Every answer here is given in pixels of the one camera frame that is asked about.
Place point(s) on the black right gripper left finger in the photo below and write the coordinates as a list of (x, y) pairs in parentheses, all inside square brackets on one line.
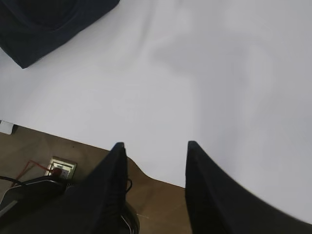
[(95, 205)]

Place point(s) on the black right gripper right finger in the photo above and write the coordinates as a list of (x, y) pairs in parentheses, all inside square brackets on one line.
[(217, 204)]

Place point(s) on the dark navy fabric lunch bag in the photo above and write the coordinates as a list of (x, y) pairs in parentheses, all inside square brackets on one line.
[(31, 29)]

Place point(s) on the dark equipment base on floor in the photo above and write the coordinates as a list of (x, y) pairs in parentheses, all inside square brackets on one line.
[(28, 208)]

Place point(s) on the floor power socket plate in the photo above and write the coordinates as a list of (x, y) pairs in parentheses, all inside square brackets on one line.
[(63, 168)]

